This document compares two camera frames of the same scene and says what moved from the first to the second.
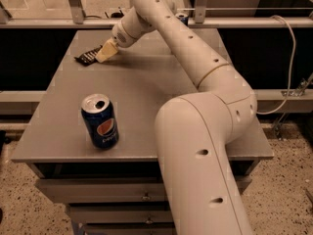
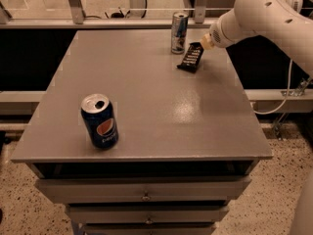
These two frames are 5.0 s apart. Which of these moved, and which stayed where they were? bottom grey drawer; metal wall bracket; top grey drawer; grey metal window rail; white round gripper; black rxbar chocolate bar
Moved: white round gripper; black rxbar chocolate bar
Stayed: top grey drawer; bottom grey drawer; metal wall bracket; grey metal window rail
